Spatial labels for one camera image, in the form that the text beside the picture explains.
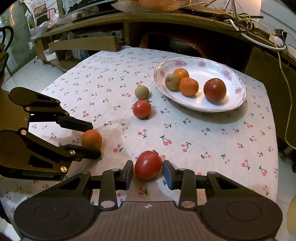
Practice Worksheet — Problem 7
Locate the orange mandarin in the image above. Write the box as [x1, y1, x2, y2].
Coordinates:
[81, 130, 102, 149]

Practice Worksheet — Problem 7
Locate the red tomato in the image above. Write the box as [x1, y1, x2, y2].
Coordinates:
[134, 150, 163, 181]
[203, 78, 227, 103]
[132, 99, 152, 119]

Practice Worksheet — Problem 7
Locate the white cherry print tablecloth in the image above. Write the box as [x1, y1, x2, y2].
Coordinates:
[0, 47, 280, 223]

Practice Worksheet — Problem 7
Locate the red tomato on cloth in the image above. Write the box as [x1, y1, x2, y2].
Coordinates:
[132, 99, 152, 119]

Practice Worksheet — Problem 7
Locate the wooden drawer front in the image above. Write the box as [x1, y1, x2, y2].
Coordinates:
[48, 36, 120, 52]

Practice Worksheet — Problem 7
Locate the brown kiwi on cloth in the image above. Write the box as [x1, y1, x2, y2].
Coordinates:
[134, 85, 149, 99]

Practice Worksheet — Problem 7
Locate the red tomato on plate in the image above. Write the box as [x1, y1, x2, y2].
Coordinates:
[203, 78, 227, 103]

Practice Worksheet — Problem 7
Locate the orange mandarin front plate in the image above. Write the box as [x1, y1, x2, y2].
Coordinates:
[179, 77, 199, 96]

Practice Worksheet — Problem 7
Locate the orange mandarin plate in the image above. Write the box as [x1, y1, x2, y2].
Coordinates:
[173, 68, 189, 80]
[179, 77, 199, 96]

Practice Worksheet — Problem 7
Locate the brown kiwi on plate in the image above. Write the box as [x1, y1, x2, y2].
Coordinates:
[165, 74, 179, 90]

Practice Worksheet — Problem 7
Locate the white floral oval plate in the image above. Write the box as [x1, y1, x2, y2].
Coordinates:
[154, 56, 246, 113]

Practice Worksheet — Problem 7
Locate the orange mandarin back plate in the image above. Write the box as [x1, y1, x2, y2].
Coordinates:
[173, 68, 189, 80]

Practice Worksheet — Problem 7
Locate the dark wooden tv cabinet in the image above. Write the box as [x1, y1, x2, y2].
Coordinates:
[34, 12, 295, 146]

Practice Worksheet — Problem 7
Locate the yellow cable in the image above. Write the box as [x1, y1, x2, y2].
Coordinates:
[235, 12, 296, 150]

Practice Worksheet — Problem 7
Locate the white power cable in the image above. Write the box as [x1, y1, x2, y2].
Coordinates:
[223, 18, 287, 52]

